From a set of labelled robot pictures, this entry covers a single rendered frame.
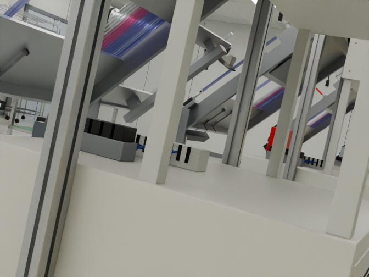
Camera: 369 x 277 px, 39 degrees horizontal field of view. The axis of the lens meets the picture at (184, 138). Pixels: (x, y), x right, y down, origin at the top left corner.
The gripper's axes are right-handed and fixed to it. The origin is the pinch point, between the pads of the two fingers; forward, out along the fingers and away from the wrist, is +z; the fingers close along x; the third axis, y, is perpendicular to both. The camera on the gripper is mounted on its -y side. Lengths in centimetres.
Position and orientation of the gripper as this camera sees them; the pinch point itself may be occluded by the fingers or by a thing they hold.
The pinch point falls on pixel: (231, 70)
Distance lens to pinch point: 249.7
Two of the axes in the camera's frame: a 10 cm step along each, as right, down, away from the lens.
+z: 6.5, 6.7, -3.4
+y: 6.3, -7.4, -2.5
